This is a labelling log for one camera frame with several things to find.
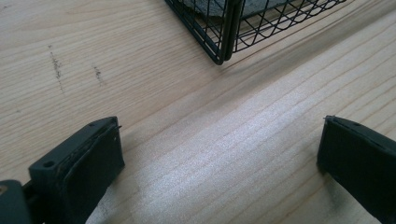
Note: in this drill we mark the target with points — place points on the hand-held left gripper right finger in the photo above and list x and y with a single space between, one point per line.
361 161

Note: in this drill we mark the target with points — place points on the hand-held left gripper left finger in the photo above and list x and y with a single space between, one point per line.
77 168

